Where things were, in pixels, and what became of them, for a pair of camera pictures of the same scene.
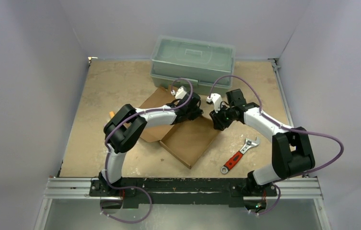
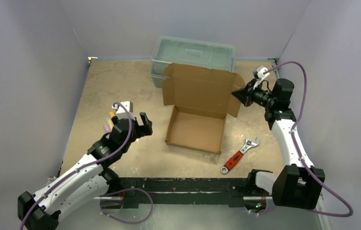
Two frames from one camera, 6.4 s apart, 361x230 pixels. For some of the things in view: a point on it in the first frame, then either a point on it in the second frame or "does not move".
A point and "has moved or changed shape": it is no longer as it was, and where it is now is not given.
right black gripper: (217, 119) to (248, 96)
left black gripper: (198, 112) to (144, 130)
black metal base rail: (180, 191) does not move
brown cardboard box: (188, 140) has moved or changed shape
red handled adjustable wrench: (229, 164) does not move
